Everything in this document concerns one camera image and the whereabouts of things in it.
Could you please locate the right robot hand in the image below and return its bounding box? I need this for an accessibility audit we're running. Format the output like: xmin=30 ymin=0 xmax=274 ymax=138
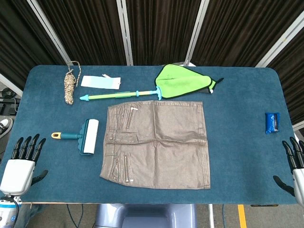
xmin=273 ymin=136 xmax=304 ymax=205

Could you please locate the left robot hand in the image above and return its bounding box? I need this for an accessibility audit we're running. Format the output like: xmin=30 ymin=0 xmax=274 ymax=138
xmin=0 ymin=133 xmax=49 ymax=197

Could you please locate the teal lint roller yellow tip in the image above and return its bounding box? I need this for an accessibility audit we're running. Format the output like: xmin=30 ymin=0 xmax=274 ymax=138
xmin=51 ymin=118 xmax=100 ymax=157

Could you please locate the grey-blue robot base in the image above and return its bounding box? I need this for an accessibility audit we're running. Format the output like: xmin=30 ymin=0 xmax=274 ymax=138
xmin=94 ymin=203 xmax=198 ymax=228

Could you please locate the brown skirt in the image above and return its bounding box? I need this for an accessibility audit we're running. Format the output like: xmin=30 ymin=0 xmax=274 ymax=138
xmin=99 ymin=100 xmax=211 ymax=190

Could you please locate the blue jeans leg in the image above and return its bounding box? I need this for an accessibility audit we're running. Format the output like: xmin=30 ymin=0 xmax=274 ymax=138
xmin=18 ymin=203 xmax=48 ymax=228

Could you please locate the white sneaker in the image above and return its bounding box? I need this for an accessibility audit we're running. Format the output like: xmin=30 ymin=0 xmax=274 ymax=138
xmin=0 ymin=117 xmax=14 ymax=137

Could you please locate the blue felt table cover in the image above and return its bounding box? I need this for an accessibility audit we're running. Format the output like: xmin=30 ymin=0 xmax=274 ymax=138
xmin=0 ymin=64 xmax=304 ymax=205

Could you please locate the blue plastic packet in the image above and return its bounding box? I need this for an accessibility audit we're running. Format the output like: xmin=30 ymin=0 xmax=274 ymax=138
xmin=265 ymin=112 xmax=281 ymax=135

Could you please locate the yellow floor tape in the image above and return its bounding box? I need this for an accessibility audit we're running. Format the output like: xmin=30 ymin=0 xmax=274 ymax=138
xmin=237 ymin=204 xmax=247 ymax=228

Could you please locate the white table leg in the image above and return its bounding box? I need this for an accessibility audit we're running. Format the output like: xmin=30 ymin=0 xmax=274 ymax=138
xmin=207 ymin=204 xmax=215 ymax=228

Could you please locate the green blue plastic pump stick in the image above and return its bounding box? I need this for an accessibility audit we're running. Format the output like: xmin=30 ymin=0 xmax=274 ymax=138
xmin=79 ymin=85 xmax=163 ymax=101

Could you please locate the white paper tag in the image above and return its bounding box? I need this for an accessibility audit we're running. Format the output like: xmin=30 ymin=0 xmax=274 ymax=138
xmin=80 ymin=74 xmax=122 ymax=90

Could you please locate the green microfiber cloth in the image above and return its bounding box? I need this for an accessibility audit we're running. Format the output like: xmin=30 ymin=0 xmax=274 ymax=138
xmin=154 ymin=64 xmax=225 ymax=99

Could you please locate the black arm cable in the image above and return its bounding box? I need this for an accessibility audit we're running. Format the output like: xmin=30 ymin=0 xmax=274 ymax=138
xmin=9 ymin=196 xmax=21 ymax=228

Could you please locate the black floor equipment with cables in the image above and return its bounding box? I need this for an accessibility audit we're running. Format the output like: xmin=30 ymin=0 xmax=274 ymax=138
xmin=0 ymin=86 xmax=21 ymax=116

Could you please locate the silver screen frame post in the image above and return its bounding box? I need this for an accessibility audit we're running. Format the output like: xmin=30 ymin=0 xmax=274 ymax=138
xmin=115 ymin=0 xmax=134 ymax=67
xmin=184 ymin=0 xmax=210 ymax=67
xmin=26 ymin=0 xmax=72 ymax=65
xmin=0 ymin=73 xmax=24 ymax=97
xmin=255 ymin=10 xmax=304 ymax=68

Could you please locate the beige rope bundle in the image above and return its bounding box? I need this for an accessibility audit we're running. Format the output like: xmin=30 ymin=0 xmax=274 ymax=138
xmin=64 ymin=60 xmax=82 ymax=105

